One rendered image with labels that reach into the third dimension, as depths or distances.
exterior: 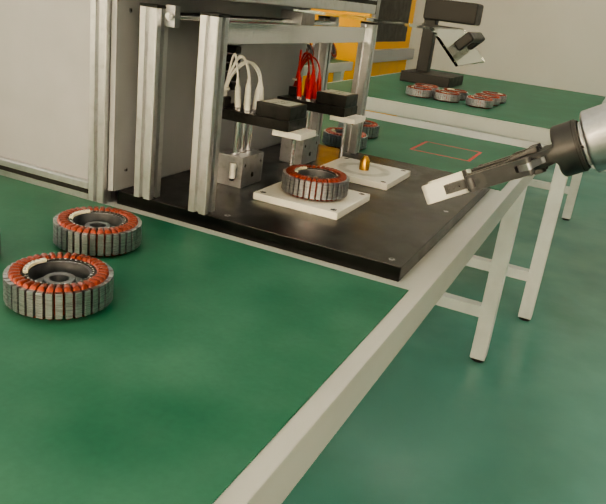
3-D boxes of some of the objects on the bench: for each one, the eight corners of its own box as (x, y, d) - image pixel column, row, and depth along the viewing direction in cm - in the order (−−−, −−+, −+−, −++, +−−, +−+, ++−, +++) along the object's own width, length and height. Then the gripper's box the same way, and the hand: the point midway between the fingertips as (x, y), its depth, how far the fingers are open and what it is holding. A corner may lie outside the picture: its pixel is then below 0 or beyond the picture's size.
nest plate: (409, 176, 142) (410, 170, 141) (386, 190, 129) (387, 184, 128) (342, 161, 147) (343, 156, 147) (313, 173, 134) (314, 167, 134)
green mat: (537, 150, 202) (537, 150, 201) (500, 191, 149) (500, 190, 149) (255, 96, 236) (255, 96, 236) (144, 113, 183) (144, 113, 183)
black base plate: (489, 190, 148) (491, 180, 147) (398, 282, 92) (401, 266, 92) (293, 147, 165) (294, 138, 164) (116, 203, 109) (117, 189, 109)
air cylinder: (261, 181, 124) (264, 150, 122) (240, 188, 118) (243, 157, 116) (237, 175, 126) (239, 145, 124) (215, 182, 120) (217, 151, 118)
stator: (356, 193, 119) (359, 172, 118) (331, 207, 109) (334, 184, 108) (298, 180, 123) (300, 159, 122) (269, 192, 114) (271, 170, 112)
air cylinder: (316, 160, 145) (319, 134, 143) (301, 166, 139) (304, 138, 137) (294, 155, 147) (297, 129, 145) (278, 161, 141) (281, 134, 139)
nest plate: (369, 200, 121) (370, 193, 120) (336, 220, 108) (337, 212, 107) (292, 182, 126) (293, 175, 126) (252, 199, 113) (253, 191, 113)
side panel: (115, 200, 111) (120, -14, 100) (102, 204, 108) (106, -15, 97) (-13, 165, 121) (-21, -33, 110) (-27, 168, 118) (-37, -35, 107)
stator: (157, 241, 95) (158, 216, 94) (107, 266, 85) (108, 238, 84) (89, 224, 99) (89, 199, 97) (34, 245, 89) (33, 218, 87)
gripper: (589, 178, 90) (421, 227, 102) (596, 160, 104) (447, 205, 115) (572, 123, 89) (404, 179, 101) (581, 112, 103) (433, 162, 114)
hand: (448, 186), depth 106 cm, fingers open, 3 cm apart
